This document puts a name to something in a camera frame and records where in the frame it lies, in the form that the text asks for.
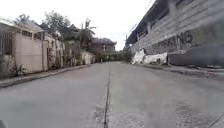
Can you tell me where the building with dark roof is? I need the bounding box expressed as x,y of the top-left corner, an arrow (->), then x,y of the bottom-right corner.
90,37 -> 118,62

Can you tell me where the white tarpaulin sheet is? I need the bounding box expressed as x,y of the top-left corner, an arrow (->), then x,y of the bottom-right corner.
130,49 -> 169,66

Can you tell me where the grey concrete road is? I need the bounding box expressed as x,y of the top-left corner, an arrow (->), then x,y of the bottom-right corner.
0,61 -> 224,128

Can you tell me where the group of green trees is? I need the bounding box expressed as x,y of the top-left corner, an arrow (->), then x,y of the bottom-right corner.
13,10 -> 98,51

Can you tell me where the raised concrete kerb strip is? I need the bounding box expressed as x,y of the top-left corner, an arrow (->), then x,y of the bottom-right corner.
133,62 -> 224,80

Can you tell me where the grey concrete block building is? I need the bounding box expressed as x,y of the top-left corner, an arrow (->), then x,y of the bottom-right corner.
125,0 -> 224,69

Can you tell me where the grey concrete sidewalk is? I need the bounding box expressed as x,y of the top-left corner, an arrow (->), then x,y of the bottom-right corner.
0,63 -> 93,90

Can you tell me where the overgrown pale wall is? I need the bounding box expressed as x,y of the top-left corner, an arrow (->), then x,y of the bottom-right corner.
44,33 -> 96,70

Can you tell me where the pale pink boundary wall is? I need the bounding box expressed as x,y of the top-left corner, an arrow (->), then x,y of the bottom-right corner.
0,21 -> 50,80

